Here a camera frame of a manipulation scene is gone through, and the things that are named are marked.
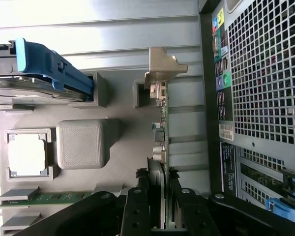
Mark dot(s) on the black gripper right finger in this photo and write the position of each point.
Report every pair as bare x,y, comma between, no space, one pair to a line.
186,211

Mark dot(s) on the open grey PC case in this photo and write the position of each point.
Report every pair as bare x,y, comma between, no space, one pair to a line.
260,73

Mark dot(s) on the grey plastic parts rack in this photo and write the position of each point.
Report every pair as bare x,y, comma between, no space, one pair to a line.
127,137

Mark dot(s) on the hard disk with blue caddy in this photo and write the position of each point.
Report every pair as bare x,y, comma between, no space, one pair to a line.
39,64

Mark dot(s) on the blue case latch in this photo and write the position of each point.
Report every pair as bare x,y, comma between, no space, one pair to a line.
280,207

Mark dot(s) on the green RAM stick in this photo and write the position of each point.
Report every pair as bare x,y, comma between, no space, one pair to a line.
51,197

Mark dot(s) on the silver CPU chip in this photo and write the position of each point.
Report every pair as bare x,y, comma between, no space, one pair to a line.
27,155

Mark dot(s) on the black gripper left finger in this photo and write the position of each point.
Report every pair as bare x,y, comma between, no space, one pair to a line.
135,211

